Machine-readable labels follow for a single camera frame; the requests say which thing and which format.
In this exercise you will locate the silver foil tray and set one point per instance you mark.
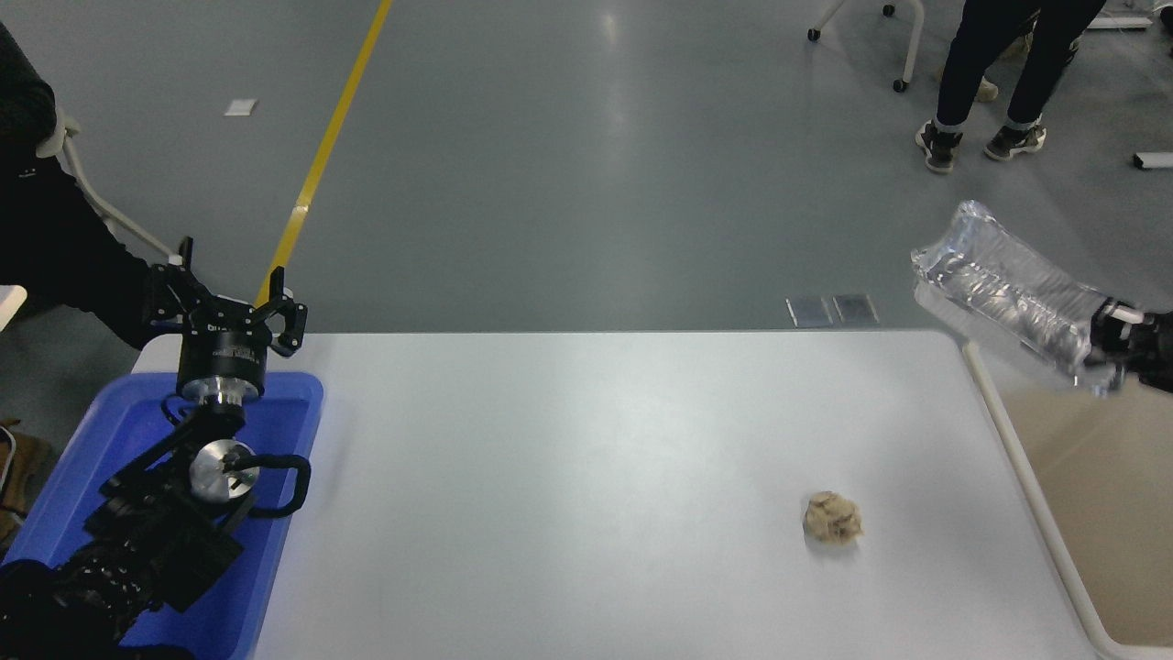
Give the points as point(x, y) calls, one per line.
point(999, 284)

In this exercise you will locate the crumpled tan paper ball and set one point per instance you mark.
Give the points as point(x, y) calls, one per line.
point(832, 520)

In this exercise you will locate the white flat panel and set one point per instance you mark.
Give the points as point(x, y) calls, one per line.
point(7, 302)

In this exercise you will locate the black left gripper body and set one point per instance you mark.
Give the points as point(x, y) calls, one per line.
point(222, 353)

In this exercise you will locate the grey floor plate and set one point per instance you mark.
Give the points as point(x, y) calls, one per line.
point(810, 312)
point(854, 309)

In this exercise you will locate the white chair with casters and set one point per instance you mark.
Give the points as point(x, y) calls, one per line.
point(910, 37)

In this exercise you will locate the large pale bin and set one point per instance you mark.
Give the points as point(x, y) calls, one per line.
point(1118, 495)

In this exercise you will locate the white chair frame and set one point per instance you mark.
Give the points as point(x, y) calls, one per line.
point(57, 137)

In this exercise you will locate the white bar with black cap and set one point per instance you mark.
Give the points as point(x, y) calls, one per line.
point(1153, 160)

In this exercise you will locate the white paper scrap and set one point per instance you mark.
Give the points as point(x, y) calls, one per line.
point(240, 107)

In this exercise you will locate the blue plastic tray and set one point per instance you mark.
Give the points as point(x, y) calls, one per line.
point(128, 431)

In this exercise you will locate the brown bag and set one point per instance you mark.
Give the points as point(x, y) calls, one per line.
point(20, 467)

